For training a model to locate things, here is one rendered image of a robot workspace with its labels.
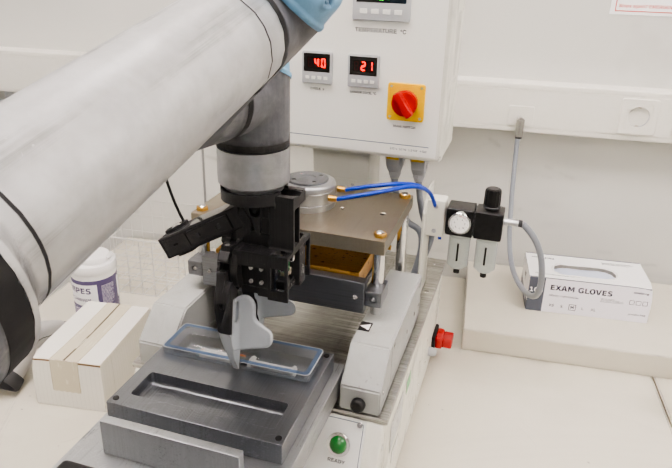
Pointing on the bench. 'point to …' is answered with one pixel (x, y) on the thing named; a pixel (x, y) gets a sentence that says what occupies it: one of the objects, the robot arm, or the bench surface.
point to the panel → (355, 431)
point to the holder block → (221, 403)
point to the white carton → (589, 287)
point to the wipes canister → (96, 279)
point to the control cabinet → (383, 79)
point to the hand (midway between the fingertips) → (241, 343)
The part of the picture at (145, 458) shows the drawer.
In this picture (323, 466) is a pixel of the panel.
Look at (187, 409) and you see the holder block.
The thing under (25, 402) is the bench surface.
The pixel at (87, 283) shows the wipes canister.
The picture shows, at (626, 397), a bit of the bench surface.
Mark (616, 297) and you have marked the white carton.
